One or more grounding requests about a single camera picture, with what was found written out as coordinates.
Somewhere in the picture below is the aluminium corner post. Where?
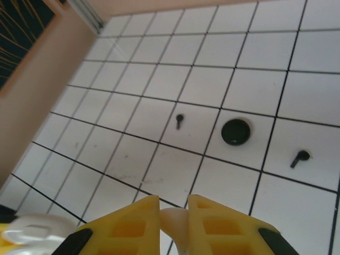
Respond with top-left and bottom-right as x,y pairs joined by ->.
69,0 -> 105,30

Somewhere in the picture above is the black round charging case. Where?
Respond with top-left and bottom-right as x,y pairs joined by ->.
221,118 -> 252,146

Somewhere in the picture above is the white charging case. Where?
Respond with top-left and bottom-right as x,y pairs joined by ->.
0,212 -> 78,249

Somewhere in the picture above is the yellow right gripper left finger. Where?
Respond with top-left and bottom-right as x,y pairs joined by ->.
54,195 -> 162,255

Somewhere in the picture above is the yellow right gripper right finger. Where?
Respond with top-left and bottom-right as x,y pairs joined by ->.
187,194 -> 298,255

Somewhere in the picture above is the white wireless earbud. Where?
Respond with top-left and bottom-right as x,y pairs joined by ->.
160,208 -> 192,255

